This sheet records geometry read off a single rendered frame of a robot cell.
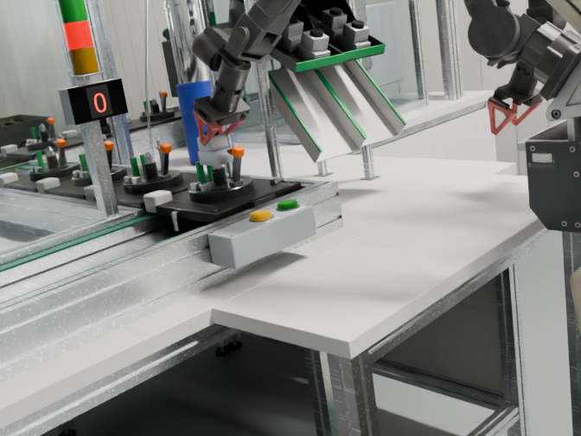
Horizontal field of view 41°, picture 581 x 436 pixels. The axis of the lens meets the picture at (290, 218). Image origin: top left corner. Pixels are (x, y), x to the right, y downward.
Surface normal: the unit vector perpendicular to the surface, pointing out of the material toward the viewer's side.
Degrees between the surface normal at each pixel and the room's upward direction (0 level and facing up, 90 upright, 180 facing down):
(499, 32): 75
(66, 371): 0
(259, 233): 90
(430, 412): 0
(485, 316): 90
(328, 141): 45
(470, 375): 90
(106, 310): 90
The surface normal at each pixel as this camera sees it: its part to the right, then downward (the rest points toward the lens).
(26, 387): -0.14, -0.95
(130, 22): -0.67, 0.29
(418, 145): 0.70, 0.09
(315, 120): 0.29, -0.57
